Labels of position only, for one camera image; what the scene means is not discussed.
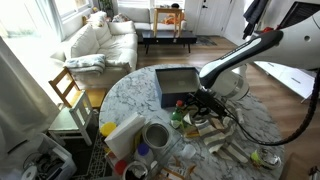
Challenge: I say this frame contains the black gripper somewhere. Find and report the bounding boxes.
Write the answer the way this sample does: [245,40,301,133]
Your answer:
[186,89,229,118]

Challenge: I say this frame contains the white paper roll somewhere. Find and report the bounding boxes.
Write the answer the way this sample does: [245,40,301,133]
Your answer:
[21,165,38,180]

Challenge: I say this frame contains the dark hanging jacket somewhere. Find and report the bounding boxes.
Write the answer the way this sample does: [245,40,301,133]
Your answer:
[242,0,269,40]

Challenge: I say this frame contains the grey patterned blanket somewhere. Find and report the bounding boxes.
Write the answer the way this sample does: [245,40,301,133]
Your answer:
[63,53,107,76]

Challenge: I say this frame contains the wooden chair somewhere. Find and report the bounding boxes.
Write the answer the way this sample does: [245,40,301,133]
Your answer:
[48,66,108,109]

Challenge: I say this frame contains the red round lid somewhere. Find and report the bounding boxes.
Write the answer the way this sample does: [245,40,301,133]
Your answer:
[114,159,128,176]

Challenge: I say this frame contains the white bottle blue cap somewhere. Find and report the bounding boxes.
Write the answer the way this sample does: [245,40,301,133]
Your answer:
[134,143,155,166]

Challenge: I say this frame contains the wooden stool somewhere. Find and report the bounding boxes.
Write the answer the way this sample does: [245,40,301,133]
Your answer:
[152,7,185,38]

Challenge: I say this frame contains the white curtain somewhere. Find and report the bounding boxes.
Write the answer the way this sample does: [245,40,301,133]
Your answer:
[0,36,61,158]

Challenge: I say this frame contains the white yellow box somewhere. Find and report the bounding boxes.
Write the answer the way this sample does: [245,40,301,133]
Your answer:
[104,112,147,160]

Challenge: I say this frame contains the patterned floor rug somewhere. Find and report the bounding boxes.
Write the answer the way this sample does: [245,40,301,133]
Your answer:
[73,133,113,179]

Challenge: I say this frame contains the small clear plastic bottle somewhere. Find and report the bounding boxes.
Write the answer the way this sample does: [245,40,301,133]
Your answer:
[181,143,198,160]

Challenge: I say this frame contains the yellow bottle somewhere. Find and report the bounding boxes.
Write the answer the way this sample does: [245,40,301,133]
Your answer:
[133,131,144,149]

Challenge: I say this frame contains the metal paint can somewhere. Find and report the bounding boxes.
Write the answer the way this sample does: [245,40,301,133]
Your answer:
[142,121,172,150]

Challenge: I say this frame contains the white plastic jar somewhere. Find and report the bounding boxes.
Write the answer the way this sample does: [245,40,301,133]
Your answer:
[234,107,245,125]

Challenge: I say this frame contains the white door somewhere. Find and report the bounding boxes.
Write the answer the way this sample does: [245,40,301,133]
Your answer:
[194,0,228,36]

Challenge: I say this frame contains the clear plastic storage bin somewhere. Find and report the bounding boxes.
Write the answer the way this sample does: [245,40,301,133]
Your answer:
[0,133,78,180]

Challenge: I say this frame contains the floral pillow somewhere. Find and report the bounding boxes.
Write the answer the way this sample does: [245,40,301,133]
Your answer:
[87,10,108,28]

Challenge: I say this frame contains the clear packet amber contents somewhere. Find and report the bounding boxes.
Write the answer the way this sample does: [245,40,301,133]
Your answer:
[156,155,198,180]

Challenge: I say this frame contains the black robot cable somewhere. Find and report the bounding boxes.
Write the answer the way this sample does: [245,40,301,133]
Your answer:
[223,68,320,147]

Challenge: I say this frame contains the green bottle red cap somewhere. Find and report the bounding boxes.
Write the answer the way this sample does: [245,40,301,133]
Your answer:
[170,99,184,129]

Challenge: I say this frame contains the yellow round lid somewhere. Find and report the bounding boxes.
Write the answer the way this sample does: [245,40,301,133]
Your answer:
[99,121,118,138]

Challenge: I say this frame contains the green yellow dog treat packet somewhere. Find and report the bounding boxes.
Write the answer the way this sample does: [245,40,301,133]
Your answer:
[181,109,203,138]

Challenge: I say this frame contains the white shelf cabinet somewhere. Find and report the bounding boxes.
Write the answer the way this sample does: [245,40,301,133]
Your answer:
[254,59,320,100]

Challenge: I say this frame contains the white bucket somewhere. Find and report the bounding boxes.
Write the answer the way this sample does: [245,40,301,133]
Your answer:
[121,160,150,180]

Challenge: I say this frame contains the black coffee table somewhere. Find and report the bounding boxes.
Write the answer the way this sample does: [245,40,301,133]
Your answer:
[141,29,198,55]

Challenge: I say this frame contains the grey cream striped towel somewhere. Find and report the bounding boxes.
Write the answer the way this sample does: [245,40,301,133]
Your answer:
[182,106,251,164]

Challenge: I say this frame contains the small white chair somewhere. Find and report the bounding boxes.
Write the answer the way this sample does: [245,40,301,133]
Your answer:
[48,91,96,148]

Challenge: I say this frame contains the patterned cushion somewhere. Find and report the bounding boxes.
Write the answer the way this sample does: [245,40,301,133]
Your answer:
[111,12,131,24]

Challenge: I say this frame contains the white sofa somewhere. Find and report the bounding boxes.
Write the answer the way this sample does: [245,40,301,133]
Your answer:
[49,5,188,90]

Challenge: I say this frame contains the orange toy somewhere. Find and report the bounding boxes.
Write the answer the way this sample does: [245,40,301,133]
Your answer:
[163,13,186,26]

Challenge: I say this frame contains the dark blue box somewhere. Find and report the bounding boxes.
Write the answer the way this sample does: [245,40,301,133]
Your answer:
[154,66,204,109]

